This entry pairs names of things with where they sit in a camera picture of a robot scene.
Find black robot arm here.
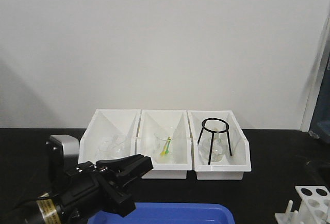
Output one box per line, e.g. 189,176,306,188
1,154,153,223

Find white test tube rack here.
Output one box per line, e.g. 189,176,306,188
275,186,329,223

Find blue plastic tray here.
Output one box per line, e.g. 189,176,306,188
88,202,235,224

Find white bin middle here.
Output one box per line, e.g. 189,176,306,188
136,109,192,180

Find green yellow dropper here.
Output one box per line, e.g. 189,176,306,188
160,136,172,156

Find white bin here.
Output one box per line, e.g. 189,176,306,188
136,109,192,180
78,109,141,163
187,110,252,181

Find glassware in left bin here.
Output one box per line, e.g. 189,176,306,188
95,134,130,159

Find glass flask under tripod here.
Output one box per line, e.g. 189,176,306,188
200,133,224,164

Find black wire tripod stand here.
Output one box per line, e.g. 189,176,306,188
197,118,233,165

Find white bin right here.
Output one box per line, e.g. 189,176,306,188
187,110,252,181

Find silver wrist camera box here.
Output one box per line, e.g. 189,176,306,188
45,134,79,182

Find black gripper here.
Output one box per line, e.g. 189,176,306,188
55,154,153,219

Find glass beaker with droppers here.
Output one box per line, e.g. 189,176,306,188
154,135,176,164

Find white bin left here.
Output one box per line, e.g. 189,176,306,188
78,109,141,163

